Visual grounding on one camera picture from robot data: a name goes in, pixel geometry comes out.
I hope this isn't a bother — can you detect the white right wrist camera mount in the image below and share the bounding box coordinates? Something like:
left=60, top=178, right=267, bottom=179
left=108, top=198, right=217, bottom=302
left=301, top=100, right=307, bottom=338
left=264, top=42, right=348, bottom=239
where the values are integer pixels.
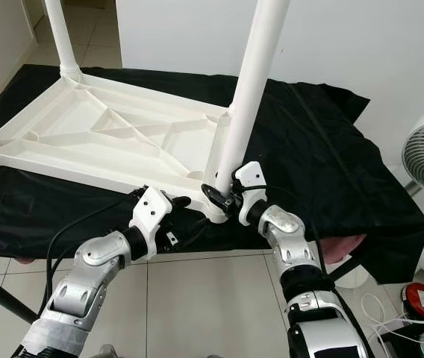
left=234, top=160, right=269, bottom=224

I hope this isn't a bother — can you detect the red round floor device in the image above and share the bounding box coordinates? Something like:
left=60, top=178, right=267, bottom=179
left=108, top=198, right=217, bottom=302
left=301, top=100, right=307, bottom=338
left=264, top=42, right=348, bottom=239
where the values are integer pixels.
left=400, top=282, right=424, bottom=320

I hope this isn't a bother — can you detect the grey left robot foot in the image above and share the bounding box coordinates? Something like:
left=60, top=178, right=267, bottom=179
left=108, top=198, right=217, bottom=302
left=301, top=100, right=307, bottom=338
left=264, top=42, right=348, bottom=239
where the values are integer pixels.
left=96, top=343, right=119, bottom=358

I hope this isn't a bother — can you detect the pink cloth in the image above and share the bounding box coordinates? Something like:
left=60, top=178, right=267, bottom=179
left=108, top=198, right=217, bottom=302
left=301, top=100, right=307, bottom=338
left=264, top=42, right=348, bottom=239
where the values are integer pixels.
left=320, top=233, right=368, bottom=263

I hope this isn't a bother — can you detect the black floor box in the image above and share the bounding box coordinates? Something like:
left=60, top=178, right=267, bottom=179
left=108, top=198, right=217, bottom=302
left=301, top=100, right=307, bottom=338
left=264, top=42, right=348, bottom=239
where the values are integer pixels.
left=380, top=324, right=424, bottom=358

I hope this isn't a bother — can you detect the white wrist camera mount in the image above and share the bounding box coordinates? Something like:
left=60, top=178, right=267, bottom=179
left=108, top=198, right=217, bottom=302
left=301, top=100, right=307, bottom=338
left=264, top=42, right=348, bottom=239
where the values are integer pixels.
left=234, top=160, right=269, bottom=224
left=130, top=186, right=175, bottom=262

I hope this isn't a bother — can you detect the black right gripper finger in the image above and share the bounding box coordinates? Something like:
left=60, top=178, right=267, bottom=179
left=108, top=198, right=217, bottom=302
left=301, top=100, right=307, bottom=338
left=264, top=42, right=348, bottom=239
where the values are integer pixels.
left=201, top=184, right=231, bottom=218

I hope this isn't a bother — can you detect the black table cloth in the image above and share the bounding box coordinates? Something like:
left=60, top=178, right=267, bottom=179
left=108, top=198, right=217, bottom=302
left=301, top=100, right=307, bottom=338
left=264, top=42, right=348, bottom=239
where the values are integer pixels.
left=0, top=63, right=424, bottom=284

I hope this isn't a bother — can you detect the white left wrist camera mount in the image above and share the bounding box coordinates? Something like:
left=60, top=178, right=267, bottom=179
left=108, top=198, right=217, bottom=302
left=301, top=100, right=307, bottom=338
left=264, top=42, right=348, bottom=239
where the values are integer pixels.
left=130, top=186, right=175, bottom=262

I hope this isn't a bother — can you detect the white plastic children table top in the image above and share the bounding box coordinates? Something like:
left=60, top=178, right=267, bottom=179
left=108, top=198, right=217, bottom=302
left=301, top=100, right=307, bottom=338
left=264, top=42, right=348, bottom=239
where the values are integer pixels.
left=0, top=73, right=231, bottom=224

